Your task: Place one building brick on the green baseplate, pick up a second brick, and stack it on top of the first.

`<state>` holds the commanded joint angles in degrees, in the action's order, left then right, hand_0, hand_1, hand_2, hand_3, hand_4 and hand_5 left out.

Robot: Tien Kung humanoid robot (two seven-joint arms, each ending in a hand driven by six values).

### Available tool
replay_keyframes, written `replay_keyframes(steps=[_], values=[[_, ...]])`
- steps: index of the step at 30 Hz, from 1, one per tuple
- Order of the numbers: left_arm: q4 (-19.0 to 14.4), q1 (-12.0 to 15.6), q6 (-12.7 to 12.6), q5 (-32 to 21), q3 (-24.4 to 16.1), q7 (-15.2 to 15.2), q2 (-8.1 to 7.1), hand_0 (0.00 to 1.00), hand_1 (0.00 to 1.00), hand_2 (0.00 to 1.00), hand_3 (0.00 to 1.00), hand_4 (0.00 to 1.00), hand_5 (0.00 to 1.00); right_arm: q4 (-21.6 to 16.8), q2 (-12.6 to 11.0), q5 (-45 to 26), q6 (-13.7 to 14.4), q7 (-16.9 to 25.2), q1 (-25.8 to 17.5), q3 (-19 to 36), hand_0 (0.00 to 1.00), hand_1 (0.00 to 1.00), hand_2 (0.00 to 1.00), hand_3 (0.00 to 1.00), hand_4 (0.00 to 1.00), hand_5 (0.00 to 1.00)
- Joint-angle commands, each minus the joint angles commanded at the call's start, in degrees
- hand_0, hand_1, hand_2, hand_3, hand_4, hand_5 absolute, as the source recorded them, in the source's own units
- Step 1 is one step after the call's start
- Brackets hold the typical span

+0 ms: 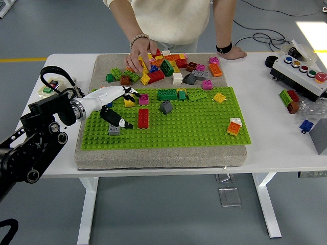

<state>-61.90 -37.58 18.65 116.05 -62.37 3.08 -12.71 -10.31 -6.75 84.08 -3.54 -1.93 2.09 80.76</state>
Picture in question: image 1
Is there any green studded baseplate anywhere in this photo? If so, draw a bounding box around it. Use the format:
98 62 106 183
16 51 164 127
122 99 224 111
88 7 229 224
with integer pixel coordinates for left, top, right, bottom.
80 86 253 151

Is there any clear floor socket cover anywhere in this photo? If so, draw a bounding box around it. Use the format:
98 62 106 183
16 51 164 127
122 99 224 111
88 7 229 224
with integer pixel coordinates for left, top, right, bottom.
218 187 242 207
215 173 237 183

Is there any bead bracelet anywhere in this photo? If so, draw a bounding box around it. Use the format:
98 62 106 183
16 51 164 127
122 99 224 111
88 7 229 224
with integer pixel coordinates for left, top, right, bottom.
129 34 150 51

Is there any person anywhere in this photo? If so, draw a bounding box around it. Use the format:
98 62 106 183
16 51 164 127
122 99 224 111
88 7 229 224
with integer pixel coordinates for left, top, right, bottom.
103 0 237 52

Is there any round translucent lidded container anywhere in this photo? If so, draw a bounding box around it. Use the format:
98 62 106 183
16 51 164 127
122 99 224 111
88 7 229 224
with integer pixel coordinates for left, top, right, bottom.
280 39 317 64

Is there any person's left hand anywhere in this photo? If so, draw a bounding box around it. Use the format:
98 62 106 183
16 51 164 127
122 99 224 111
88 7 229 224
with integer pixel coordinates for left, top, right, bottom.
223 45 248 61

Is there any dark green eight-stud brick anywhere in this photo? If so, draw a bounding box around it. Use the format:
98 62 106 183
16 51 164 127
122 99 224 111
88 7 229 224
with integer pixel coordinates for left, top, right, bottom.
157 89 178 101
160 59 175 77

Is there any grey box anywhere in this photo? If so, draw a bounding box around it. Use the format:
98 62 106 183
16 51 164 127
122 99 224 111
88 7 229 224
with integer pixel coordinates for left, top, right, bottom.
308 117 327 156

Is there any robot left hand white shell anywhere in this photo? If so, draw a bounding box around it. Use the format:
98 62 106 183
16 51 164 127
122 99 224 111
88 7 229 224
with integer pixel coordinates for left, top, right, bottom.
82 85 142 129

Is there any person's right hand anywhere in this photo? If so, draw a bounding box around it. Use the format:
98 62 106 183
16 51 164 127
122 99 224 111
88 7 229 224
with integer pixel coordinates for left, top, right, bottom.
124 39 158 74

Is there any white furniture frame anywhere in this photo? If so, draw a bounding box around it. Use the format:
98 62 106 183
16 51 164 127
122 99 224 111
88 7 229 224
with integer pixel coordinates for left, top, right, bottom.
0 0 12 19

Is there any under-table control panel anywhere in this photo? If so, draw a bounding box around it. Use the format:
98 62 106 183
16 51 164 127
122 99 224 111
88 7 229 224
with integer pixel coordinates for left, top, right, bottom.
297 170 327 179

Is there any red building brick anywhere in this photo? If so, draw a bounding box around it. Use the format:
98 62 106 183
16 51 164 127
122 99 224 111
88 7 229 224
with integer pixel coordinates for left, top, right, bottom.
286 89 300 103

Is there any orange four-stud brick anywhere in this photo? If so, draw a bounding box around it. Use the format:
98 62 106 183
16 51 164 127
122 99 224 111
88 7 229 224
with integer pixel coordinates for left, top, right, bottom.
226 121 242 136

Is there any black ring roll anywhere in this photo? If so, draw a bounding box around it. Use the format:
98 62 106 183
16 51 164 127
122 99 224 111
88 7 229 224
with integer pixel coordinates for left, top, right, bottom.
265 55 281 69

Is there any grey-brown cushion mat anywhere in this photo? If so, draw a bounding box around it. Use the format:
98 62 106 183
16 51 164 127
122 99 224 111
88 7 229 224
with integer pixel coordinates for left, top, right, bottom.
74 53 248 170

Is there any lime green flat plate brick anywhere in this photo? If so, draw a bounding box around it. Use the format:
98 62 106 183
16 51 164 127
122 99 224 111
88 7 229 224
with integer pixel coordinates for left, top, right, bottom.
186 89 208 102

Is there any white push-button control box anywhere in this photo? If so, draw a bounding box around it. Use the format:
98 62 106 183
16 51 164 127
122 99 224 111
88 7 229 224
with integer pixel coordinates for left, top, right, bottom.
270 54 327 103

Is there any black wristband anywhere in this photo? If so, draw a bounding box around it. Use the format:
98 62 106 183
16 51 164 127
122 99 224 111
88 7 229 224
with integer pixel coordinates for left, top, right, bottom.
216 41 233 54

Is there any white table leg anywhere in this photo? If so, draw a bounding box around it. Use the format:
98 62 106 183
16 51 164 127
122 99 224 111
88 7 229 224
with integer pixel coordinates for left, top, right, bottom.
76 176 100 245
251 172 282 239

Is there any cream switch box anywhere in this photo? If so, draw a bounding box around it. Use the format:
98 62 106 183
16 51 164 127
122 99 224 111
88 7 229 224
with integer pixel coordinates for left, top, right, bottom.
37 76 67 99

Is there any clear plastic bag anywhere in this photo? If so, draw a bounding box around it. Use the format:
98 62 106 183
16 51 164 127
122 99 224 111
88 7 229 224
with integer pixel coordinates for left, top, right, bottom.
297 98 327 120

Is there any lime green eight-stud brick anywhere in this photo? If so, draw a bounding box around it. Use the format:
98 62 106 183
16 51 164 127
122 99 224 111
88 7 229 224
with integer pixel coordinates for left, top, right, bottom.
278 89 292 107
122 70 141 83
110 67 126 81

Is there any dark grey sloped brick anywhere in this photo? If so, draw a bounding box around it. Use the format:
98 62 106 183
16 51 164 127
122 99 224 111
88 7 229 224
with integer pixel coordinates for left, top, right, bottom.
182 73 197 84
159 100 172 115

